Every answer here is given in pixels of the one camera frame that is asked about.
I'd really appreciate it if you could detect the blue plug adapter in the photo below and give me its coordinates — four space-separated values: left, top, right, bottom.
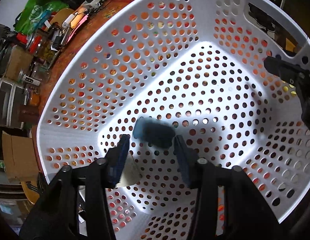
133 117 176 150

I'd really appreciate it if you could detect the white perforated plastic basket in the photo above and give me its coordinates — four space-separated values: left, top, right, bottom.
36 0 310 240

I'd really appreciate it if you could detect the small orange jar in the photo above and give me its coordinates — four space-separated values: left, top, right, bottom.
28 91 41 107

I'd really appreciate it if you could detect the open cardboard box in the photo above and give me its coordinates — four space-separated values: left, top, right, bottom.
2 131 41 182

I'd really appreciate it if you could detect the pickle jar with red lid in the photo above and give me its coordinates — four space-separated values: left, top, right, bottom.
26 29 60 60

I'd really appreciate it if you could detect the black charger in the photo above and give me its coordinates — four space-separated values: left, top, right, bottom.
52 34 64 47

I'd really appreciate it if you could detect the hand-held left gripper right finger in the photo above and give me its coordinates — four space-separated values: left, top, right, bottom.
174 135 283 240

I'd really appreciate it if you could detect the green shopping bag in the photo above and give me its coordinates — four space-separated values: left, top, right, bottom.
14 0 70 34

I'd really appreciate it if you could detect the brown ceramic mug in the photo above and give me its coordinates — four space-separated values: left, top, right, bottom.
18 105 40 125

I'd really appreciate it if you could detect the brown cardboard box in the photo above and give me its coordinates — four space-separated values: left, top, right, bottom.
6 45 34 80

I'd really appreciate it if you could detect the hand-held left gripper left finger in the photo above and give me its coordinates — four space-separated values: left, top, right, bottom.
18 134 131 240

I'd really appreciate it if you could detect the white triangular piece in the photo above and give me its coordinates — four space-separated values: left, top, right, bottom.
116 152 142 188

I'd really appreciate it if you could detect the tiered mesh food cover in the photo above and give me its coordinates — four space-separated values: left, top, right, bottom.
0 76 26 129

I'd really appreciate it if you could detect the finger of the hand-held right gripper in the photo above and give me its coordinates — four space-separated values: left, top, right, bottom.
264 56 310 128

